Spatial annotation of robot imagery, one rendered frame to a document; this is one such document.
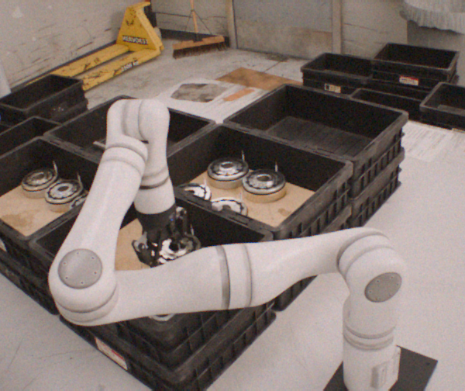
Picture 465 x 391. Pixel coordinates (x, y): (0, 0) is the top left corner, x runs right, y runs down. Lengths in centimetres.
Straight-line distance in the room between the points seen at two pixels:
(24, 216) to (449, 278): 103
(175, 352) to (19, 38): 395
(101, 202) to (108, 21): 450
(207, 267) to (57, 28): 424
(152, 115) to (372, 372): 57
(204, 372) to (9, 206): 71
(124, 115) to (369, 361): 57
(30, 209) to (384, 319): 92
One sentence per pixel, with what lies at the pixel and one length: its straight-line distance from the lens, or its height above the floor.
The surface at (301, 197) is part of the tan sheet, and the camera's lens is 127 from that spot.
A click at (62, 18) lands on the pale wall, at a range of 489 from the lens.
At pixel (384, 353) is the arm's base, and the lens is 93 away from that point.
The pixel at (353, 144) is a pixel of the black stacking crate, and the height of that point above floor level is 83.
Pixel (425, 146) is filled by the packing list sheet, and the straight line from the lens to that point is 177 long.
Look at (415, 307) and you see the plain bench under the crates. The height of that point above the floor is 70.
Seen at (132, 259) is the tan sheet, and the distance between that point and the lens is 116.
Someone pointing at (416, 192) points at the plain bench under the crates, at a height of 70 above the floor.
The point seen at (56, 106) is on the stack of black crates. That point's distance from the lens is 282.
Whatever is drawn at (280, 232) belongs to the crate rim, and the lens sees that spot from 102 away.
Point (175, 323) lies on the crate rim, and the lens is 86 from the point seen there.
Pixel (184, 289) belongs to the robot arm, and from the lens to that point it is 75.
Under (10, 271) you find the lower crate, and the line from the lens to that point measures 136.
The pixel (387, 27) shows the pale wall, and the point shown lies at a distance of 414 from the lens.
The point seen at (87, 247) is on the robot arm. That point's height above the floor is 112.
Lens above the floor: 155
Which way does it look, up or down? 34 degrees down
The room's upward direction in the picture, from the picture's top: 6 degrees counter-clockwise
